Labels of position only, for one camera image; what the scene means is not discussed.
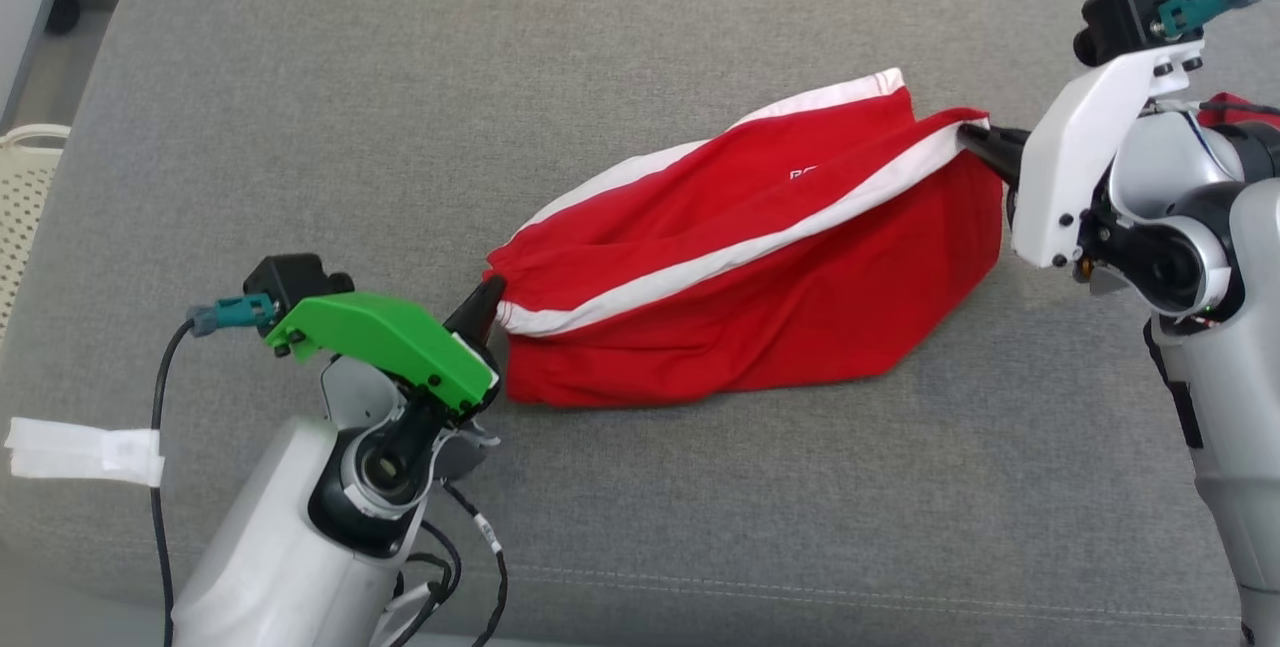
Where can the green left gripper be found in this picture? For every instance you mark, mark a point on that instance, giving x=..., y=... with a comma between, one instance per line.
x=385, y=342

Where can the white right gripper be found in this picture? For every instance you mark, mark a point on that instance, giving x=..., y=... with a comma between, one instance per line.
x=1065, y=167

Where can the red jersey with white sleeves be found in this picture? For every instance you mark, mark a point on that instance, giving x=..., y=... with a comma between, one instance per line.
x=1235, y=112

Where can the red shorts with white stripe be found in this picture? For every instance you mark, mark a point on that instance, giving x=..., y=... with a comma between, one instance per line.
x=780, y=287

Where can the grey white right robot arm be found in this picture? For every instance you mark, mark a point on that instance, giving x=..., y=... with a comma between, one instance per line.
x=1230, y=377

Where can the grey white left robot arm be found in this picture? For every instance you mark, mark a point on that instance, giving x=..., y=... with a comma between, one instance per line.
x=280, y=547

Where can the grey fabric sofa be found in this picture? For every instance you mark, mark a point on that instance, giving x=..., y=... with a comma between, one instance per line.
x=700, y=527

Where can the white tape tag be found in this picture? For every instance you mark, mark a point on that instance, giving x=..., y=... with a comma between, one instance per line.
x=80, y=452

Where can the cream perforated laundry basket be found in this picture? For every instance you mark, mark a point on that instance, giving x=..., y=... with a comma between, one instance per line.
x=25, y=207

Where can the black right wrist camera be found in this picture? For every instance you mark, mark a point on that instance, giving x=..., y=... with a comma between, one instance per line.
x=1120, y=17

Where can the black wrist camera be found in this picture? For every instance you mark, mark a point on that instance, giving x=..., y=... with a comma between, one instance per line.
x=1120, y=17
x=290, y=282

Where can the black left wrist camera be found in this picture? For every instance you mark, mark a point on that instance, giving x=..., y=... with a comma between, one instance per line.
x=290, y=282

